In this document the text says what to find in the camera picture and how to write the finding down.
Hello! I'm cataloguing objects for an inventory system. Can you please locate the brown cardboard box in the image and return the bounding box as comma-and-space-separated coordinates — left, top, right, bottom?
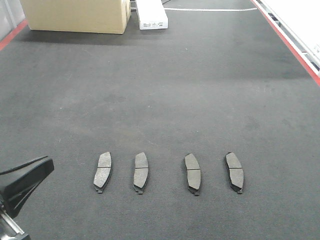
20, 0, 131, 34

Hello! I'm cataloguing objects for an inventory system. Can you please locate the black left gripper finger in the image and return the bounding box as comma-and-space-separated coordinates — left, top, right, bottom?
0, 155, 55, 218
0, 199, 32, 240

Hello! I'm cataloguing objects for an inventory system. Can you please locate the long white carton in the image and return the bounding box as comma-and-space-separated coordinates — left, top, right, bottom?
135, 0, 169, 30

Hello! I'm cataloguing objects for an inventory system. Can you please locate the grey brake pad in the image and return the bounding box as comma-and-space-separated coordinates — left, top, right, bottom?
133, 152, 149, 195
184, 153, 201, 196
93, 151, 112, 194
224, 152, 244, 194

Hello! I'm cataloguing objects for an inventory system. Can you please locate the white board with red edge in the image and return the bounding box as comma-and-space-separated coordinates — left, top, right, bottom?
253, 0, 320, 84

